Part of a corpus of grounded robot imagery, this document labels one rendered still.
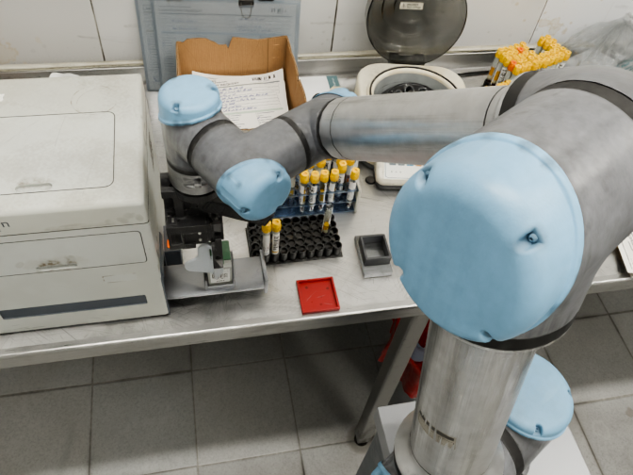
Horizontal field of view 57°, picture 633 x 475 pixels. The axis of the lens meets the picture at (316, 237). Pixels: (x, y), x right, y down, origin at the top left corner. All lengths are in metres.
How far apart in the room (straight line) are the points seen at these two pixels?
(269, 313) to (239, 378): 0.92
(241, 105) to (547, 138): 0.99
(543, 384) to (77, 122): 0.72
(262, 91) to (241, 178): 0.69
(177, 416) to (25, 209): 1.19
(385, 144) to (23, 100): 0.58
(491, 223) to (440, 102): 0.26
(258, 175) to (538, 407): 0.41
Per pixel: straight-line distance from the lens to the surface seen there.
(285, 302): 1.05
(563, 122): 0.38
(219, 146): 0.69
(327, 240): 1.11
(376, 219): 1.19
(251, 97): 1.32
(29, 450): 1.97
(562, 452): 1.01
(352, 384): 1.96
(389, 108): 0.62
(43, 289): 0.97
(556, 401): 0.76
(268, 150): 0.69
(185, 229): 0.87
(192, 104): 0.71
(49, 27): 1.42
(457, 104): 0.55
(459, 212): 0.34
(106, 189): 0.83
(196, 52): 1.35
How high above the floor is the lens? 1.78
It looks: 52 degrees down
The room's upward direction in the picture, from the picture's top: 8 degrees clockwise
